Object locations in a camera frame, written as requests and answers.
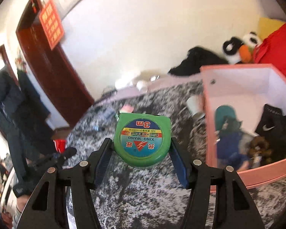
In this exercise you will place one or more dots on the red small cup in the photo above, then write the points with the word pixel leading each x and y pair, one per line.
pixel 60 145

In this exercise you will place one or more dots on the black nike sock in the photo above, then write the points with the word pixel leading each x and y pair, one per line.
pixel 272 126

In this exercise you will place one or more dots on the yellow cushion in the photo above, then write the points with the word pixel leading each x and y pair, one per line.
pixel 267 26

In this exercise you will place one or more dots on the blue toy figure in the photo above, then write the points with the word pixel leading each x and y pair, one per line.
pixel 228 152

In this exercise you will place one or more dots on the panda plush toy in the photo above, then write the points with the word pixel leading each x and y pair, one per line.
pixel 240 50

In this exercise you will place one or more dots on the pink green sponge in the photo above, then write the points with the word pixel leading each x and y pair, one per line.
pixel 126 109

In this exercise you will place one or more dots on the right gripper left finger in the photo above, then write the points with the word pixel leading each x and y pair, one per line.
pixel 47 206

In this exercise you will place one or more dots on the white paper cup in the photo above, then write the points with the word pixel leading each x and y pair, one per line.
pixel 142 86

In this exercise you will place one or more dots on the red backpack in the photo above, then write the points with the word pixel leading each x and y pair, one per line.
pixel 273 50

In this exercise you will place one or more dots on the pink cardboard storage box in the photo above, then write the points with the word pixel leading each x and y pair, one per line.
pixel 245 87

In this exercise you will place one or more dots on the red door sign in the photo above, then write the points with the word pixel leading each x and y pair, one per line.
pixel 51 24

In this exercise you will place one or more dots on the pink bed sheet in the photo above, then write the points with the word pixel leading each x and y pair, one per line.
pixel 163 82

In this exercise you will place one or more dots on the black cloth garment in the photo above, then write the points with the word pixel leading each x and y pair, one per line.
pixel 196 58

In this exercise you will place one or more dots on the person in dark coat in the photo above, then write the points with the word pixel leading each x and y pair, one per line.
pixel 20 113

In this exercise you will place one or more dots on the clear plastic cup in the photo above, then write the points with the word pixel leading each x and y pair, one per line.
pixel 195 105

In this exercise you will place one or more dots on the teal sock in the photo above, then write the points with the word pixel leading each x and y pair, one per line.
pixel 220 113

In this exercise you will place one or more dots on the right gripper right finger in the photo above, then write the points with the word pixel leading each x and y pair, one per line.
pixel 234 206

